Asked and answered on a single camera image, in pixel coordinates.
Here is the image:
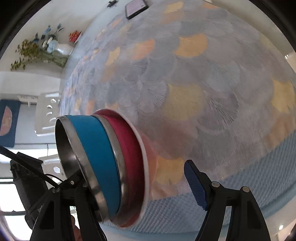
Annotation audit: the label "steel bowl blue exterior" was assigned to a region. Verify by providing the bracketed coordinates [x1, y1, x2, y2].
[55, 114, 128, 221]

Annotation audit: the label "steel bowl red exterior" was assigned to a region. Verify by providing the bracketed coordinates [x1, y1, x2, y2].
[92, 110, 145, 227]

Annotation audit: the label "person's left hand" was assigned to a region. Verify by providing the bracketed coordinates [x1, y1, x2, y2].
[71, 215, 83, 241]

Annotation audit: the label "white chair near left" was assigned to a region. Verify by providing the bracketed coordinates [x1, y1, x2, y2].
[39, 154, 66, 180]

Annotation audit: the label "white chair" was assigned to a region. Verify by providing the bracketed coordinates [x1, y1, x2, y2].
[39, 154, 66, 180]
[34, 92, 61, 137]

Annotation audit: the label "grey refrigerator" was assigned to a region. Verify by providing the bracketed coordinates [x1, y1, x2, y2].
[15, 104, 53, 145]

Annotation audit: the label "white chair far left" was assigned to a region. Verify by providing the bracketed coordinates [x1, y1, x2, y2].
[34, 92, 61, 137]

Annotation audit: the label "blue cloth with pink patch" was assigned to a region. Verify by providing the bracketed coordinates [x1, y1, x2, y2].
[0, 99, 21, 148]

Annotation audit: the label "glass vase yellow-green stems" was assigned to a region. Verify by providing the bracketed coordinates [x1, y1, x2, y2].
[10, 40, 68, 71]

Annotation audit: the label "scalloped fan pattern tablecloth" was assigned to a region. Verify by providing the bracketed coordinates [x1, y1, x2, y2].
[60, 1, 295, 200]

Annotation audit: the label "white ceramic vase blue flowers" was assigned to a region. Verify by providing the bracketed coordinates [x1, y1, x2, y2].
[32, 24, 74, 56]

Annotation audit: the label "red lidded tea cup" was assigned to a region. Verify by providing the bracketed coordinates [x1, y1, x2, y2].
[69, 30, 82, 44]

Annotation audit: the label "small black round object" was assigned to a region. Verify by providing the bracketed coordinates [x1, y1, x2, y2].
[107, 0, 118, 8]

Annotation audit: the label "black smartphone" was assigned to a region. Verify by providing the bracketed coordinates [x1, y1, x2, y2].
[125, 0, 149, 20]

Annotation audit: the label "white wall shelf rack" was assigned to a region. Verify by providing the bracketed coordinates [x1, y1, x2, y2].
[17, 95, 38, 106]

